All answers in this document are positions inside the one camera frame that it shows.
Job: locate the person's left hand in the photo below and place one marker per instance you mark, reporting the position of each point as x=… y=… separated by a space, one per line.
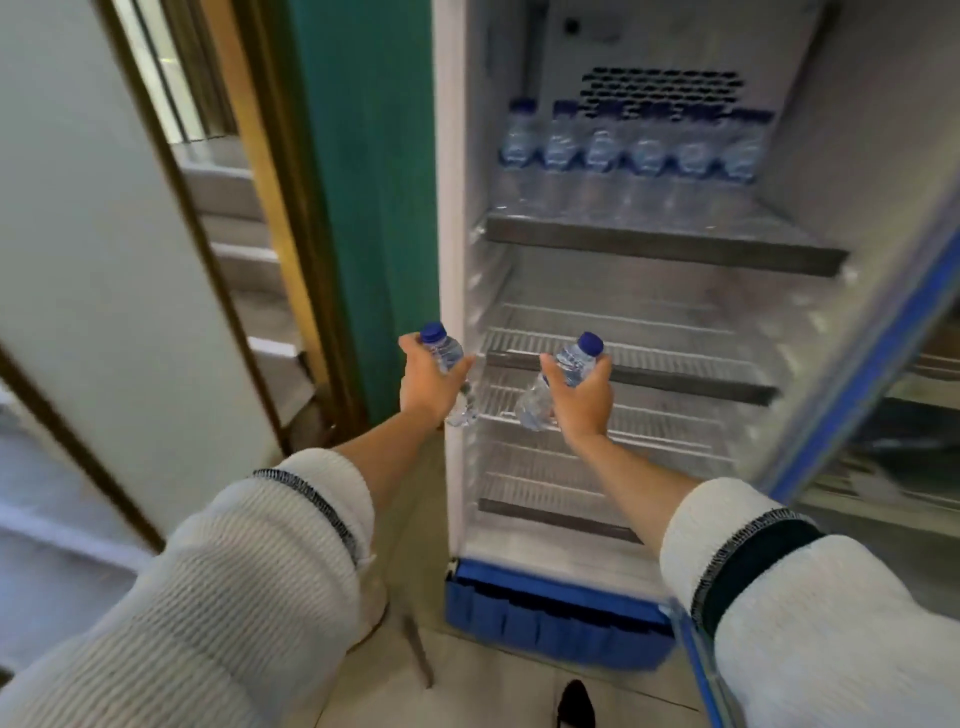
x=421 y=390

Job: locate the person's right hand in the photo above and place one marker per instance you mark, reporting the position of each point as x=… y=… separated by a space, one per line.
x=585 y=409

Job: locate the person's left thumb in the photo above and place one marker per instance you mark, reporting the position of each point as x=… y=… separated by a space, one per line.
x=462 y=367

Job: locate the person's right thumb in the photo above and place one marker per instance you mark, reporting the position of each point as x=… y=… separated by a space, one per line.
x=550 y=371

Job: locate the clear water bottle blue cap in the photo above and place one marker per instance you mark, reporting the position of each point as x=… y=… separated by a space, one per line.
x=574 y=364
x=448 y=352

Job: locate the person's right forearm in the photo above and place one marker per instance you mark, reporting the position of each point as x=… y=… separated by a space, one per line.
x=750 y=585

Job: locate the person's left forearm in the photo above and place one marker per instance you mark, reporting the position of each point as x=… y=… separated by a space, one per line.
x=247 y=570

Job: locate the grey solid fridge shelf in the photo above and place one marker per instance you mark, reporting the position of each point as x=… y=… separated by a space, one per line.
x=660 y=244

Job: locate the row of water bottles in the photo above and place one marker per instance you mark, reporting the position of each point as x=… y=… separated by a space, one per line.
x=645 y=154

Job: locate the blue fridge base grille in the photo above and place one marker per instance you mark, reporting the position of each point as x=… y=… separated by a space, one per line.
x=547 y=619

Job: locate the grey staircase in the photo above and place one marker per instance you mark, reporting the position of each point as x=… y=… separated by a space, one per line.
x=240 y=255

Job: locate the blue-framed glass fridge door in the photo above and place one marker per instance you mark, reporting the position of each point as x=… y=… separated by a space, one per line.
x=862 y=375

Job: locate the white display fridge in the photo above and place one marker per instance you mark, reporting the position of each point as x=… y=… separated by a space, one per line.
x=795 y=165

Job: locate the black shoe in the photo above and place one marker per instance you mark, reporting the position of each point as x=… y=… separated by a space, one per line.
x=576 y=706

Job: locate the white door panel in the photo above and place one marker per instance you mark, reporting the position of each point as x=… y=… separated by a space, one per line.
x=105 y=262

